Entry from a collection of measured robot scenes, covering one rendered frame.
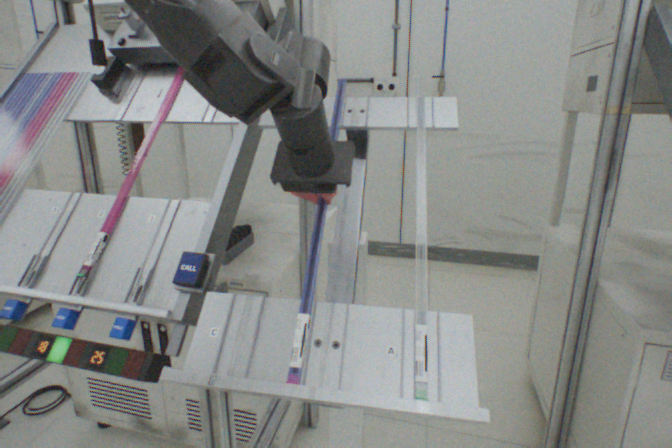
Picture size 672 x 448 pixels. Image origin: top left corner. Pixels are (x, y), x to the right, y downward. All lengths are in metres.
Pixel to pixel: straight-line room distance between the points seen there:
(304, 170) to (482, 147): 2.03
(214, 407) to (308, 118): 0.51
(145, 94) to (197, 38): 0.61
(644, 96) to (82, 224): 1.25
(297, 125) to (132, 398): 1.13
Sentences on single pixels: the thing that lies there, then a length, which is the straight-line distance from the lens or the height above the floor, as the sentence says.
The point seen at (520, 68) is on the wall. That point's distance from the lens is 2.43.
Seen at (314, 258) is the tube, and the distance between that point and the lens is 0.50.
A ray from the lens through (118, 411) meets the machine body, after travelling 1.45.
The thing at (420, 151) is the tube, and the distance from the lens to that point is 0.59.
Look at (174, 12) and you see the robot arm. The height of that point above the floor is 1.11.
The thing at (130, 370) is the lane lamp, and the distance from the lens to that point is 0.68.
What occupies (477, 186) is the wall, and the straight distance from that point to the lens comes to 2.46.
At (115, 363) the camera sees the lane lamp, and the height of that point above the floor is 0.65.
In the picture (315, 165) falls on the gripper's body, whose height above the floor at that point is 0.96.
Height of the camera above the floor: 1.04
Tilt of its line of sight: 15 degrees down
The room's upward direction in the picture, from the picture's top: straight up
